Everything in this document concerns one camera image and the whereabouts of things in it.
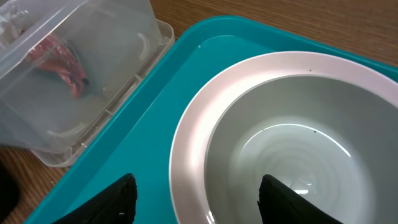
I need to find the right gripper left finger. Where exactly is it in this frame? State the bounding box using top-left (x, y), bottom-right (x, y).
top-left (54, 174), bottom-right (137, 224)

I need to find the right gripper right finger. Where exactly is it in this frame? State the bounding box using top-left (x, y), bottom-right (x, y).
top-left (257, 174), bottom-right (341, 224)

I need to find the large white plate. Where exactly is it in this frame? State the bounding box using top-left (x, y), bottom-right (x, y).
top-left (169, 52), bottom-right (397, 223)

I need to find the grey bowl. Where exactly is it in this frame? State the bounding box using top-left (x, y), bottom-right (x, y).
top-left (205, 77), bottom-right (397, 223)

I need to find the red foil wrapper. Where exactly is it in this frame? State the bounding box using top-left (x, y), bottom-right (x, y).
top-left (25, 34), bottom-right (90, 98)

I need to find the white napkin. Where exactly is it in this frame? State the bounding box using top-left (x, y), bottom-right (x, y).
top-left (1, 0), bottom-right (29, 49)

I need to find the teal serving tray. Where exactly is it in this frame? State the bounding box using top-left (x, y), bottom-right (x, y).
top-left (28, 16), bottom-right (397, 223)

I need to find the clear plastic bin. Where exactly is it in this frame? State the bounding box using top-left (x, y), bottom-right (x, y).
top-left (1, 0), bottom-right (175, 167)

